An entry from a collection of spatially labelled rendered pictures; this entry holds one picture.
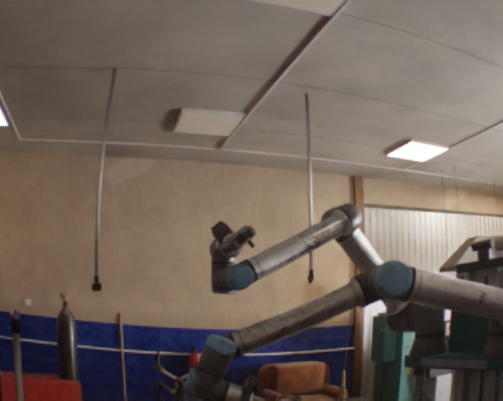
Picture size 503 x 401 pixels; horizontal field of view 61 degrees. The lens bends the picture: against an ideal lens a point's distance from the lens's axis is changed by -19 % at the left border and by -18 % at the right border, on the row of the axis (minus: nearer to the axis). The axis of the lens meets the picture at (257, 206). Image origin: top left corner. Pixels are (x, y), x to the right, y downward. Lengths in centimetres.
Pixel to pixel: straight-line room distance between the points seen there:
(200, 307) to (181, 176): 161
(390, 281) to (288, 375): 463
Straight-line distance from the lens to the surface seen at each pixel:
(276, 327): 160
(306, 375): 615
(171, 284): 609
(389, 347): 620
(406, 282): 152
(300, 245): 189
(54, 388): 466
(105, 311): 603
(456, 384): 234
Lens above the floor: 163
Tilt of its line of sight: 11 degrees up
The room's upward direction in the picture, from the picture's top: straight up
